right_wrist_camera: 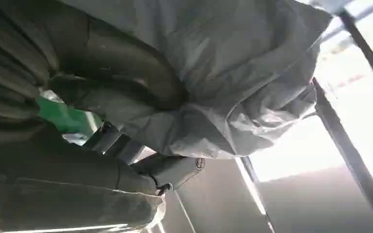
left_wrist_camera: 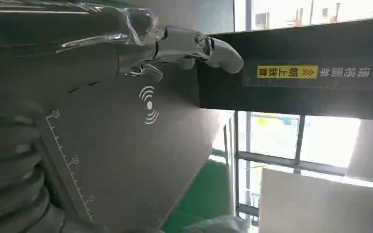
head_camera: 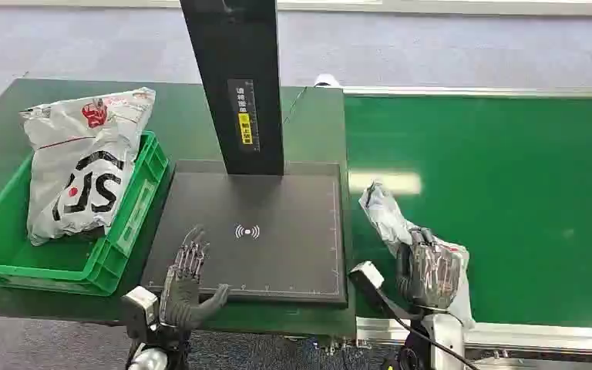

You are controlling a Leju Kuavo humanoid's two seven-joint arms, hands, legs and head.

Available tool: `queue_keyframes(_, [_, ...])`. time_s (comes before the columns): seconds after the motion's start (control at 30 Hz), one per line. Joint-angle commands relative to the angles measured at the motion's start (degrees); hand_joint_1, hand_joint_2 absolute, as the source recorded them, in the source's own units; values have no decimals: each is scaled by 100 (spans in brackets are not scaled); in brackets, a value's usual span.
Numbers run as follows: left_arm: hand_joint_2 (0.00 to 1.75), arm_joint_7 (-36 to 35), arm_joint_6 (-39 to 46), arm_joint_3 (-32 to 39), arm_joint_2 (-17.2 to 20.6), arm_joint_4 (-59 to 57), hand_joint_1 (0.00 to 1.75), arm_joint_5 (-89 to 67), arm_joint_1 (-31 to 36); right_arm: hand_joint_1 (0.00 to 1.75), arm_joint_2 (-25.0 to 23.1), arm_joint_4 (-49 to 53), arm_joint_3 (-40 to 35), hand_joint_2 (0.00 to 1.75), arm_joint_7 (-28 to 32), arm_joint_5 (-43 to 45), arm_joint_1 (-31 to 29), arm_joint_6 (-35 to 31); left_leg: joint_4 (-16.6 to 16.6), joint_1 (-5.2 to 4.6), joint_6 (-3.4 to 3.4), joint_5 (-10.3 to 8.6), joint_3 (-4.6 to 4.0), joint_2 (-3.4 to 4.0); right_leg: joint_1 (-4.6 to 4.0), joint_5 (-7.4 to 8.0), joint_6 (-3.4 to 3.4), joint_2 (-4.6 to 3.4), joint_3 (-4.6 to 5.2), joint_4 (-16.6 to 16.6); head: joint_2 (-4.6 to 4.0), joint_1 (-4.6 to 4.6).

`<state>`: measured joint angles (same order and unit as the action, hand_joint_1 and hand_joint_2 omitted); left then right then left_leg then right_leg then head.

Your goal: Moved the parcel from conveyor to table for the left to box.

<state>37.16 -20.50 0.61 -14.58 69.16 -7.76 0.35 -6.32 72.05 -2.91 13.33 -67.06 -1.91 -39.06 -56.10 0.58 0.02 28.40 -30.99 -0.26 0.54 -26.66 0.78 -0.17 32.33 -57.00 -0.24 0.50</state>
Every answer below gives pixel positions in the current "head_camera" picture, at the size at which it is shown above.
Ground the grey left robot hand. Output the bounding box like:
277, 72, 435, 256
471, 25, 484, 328
159, 225, 230, 333

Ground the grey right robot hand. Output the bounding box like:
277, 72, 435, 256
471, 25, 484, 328
396, 227, 463, 311

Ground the small grey plastic parcel bag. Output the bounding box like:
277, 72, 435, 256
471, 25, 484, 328
358, 180, 476, 331

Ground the green plastic crate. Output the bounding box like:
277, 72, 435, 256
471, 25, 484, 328
0, 130, 170, 298

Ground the green conveyor belt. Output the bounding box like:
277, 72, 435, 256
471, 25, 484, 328
344, 95, 592, 331

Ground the large white printed parcel bag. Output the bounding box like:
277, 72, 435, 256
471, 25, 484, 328
18, 87, 157, 247

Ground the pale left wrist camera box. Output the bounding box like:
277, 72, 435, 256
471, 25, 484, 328
120, 285, 160, 344

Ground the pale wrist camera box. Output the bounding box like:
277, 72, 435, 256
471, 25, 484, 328
120, 285, 160, 344
348, 261, 398, 321

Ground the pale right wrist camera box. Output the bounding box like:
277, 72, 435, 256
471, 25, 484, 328
348, 261, 398, 321

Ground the black cable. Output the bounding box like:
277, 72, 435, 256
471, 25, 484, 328
377, 291, 481, 370

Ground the black scanner base plate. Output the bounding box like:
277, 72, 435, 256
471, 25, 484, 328
140, 160, 348, 308

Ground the silver conveyor frame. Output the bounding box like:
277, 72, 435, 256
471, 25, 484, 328
314, 73, 592, 370

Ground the black scanner post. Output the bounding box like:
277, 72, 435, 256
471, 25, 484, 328
179, 0, 285, 177

